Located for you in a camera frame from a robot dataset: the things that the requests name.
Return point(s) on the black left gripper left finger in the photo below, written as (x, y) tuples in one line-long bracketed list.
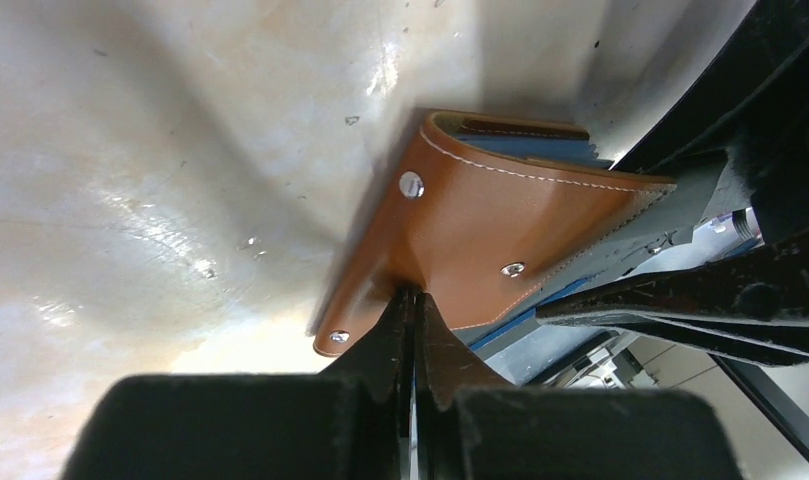
[(348, 421)]

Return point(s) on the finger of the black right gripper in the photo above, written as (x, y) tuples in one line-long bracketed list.
[(739, 137), (753, 307)]

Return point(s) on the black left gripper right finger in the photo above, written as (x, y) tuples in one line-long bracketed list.
[(474, 424)]

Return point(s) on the brown leather card holder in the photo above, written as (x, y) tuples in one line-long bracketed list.
[(481, 212)]

